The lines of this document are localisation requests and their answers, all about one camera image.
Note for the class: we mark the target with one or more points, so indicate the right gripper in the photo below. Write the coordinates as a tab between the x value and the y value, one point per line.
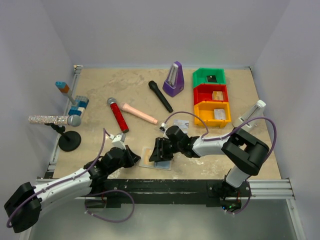
157	154

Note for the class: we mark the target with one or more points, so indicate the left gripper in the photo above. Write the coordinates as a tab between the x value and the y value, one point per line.
132	158

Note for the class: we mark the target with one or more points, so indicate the blue credit cards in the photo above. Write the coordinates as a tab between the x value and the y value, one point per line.
162	165

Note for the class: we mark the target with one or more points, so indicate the gold VIP card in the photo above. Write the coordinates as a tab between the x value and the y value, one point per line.
147	155

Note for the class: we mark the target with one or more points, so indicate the beige leather card holder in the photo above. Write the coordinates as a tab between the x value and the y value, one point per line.
155	166

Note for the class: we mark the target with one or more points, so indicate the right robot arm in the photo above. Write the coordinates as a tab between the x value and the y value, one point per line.
247	153

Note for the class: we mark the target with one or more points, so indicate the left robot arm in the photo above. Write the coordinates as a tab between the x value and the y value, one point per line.
29	202

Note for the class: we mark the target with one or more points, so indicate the card stack in yellow bin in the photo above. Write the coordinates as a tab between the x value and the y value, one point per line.
219	114

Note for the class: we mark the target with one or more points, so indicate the pink microphone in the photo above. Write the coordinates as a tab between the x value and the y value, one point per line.
129	109

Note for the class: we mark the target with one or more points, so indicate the black microphone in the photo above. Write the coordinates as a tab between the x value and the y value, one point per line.
154	87

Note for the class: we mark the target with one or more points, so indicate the red glitter microphone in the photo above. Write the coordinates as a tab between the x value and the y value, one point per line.
118	115

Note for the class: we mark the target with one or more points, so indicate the yellow storage bin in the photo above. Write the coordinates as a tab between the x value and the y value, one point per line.
205	111

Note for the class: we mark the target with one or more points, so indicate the black microphone stand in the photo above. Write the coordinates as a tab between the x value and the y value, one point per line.
68	140

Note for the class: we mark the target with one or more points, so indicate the purple metronome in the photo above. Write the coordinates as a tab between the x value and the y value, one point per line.
174	83

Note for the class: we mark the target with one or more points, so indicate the silver glitter microphone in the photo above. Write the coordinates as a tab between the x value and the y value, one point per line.
72	120

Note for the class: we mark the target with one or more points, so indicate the red storage bin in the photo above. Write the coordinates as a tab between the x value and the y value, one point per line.
203	92

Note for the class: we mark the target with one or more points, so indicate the blue toy brick tower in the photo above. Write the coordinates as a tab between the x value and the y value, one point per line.
78	104

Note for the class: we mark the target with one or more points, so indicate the wooden block in red bin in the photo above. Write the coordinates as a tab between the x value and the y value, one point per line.
218	96

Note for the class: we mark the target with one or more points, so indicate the green storage bin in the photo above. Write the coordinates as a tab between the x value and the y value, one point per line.
199	76

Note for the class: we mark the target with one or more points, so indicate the black item in green bin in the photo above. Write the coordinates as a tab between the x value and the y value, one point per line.
211	79

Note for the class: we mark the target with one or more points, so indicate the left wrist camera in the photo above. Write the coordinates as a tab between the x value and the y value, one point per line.
118	141

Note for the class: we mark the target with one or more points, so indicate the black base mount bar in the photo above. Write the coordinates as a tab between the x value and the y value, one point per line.
208	192

